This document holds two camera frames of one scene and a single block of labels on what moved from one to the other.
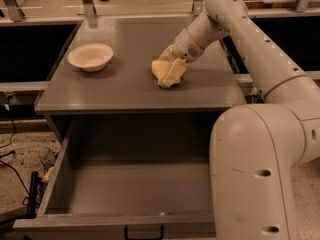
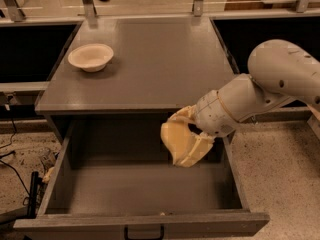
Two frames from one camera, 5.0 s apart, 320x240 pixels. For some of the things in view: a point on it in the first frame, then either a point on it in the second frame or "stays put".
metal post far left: (13, 8) stays put
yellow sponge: (160, 69) to (177, 138)
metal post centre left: (89, 7) stays put
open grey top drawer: (126, 170) stays put
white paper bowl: (90, 56) stays put
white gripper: (186, 48) to (212, 114)
